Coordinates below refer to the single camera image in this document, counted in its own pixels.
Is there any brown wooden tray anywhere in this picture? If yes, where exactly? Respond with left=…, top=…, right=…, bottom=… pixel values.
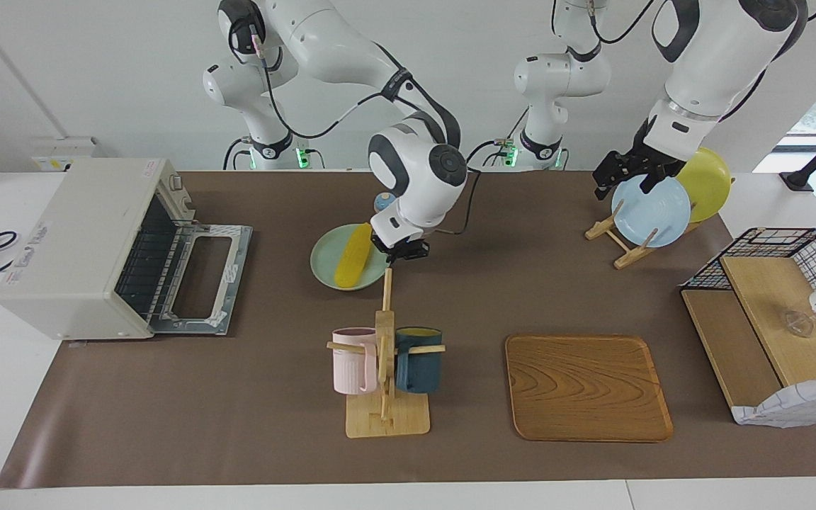
left=505, top=334, right=674, bottom=443

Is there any yellow plate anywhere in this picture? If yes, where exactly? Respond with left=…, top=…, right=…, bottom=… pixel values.
left=675, top=147, right=732, bottom=223

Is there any white checkered cloth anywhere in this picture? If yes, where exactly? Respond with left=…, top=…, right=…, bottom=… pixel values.
left=732, top=373, right=816, bottom=428

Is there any brown table mat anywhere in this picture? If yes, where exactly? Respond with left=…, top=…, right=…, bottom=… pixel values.
left=0, top=170, right=816, bottom=489

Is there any beige toaster oven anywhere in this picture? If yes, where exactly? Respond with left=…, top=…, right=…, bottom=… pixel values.
left=0, top=157, right=254, bottom=341

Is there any wooden mug tree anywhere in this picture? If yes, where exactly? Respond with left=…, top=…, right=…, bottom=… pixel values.
left=327, top=267, right=446, bottom=438

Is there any yellow corn cob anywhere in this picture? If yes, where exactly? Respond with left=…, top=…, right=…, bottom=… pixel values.
left=334, top=222, right=374, bottom=288

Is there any wooden plate rack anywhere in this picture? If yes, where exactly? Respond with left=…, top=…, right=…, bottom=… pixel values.
left=585, top=177, right=736, bottom=270

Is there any white wall box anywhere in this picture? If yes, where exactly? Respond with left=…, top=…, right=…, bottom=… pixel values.
left=31, top=137, right=108, bottom=173

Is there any dark blue mug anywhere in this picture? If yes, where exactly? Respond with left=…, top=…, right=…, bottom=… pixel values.
left=395, top=327, right=444, bottom=395

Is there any pale green plate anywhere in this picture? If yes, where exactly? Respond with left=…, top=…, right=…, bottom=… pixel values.
left=310, top=224, right=392, bottom=292

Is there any light blue plate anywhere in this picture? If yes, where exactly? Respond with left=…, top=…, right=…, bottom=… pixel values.
left=611, top=173, right=692, bottom=248

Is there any pink mug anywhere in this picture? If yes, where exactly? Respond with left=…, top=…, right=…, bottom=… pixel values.
left=331, top=327, right=379, bottom=395

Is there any wooden shelf with wire basket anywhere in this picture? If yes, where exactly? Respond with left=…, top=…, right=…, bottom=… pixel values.
left=681, top=227, right=816, bottom=426

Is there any small clear glass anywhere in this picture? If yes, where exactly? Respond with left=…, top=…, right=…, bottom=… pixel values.
left=785, top=310, right=816, bottom=339

